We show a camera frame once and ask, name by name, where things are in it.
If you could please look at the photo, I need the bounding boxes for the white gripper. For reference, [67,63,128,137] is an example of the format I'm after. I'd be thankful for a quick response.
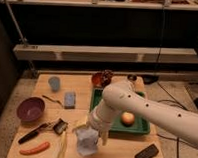
[73,105,110,146]

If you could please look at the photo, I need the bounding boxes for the blue sponge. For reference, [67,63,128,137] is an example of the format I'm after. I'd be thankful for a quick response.
[64,92,76,109]

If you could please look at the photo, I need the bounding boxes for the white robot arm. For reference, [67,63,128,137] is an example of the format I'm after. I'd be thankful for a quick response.
[74,81,198,149]

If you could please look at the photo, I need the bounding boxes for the clear blue plastic cup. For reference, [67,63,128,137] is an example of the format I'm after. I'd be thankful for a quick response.
[48,76,60,91]

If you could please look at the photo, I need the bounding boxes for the small dark cup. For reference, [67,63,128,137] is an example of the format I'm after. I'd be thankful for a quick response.
[127,74,137,89]

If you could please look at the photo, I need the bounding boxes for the crumpled clear plastic bag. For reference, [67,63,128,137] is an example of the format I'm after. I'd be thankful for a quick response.
[76,127,99,156]

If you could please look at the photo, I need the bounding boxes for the orange apple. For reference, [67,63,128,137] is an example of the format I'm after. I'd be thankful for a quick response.
[120,112,135,126]

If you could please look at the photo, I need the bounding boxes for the yellow banana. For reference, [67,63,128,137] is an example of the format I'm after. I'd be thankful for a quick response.
[52,132,67,158]

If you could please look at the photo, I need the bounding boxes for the green plastic tray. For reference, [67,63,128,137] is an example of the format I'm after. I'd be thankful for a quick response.
[90,88,150,135]

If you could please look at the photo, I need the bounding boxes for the orange carrot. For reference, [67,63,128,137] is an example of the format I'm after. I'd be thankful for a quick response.
[20,142,50,155]

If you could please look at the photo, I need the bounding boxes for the thin metal utensil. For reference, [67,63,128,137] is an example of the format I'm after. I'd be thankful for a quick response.
[42,95,63,107]

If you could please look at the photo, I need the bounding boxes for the red bowl with items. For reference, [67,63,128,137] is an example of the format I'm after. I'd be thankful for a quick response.
[91,70,113,88]

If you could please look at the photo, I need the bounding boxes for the black rectangular block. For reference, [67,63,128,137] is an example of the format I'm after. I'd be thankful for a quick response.
[134,144,159,158]

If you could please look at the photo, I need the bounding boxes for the purple bowl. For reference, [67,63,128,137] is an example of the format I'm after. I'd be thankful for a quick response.
[17,97,45,122]

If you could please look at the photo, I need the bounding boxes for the black handled knife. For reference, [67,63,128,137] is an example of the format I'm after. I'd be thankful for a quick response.
[18,123,52,144]

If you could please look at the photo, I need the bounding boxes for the black floor cables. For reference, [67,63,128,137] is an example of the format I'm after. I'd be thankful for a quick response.
[139,75,198,158]

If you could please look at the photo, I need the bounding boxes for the metal shelf frame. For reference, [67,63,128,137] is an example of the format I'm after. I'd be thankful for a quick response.
[0,0,198,82]

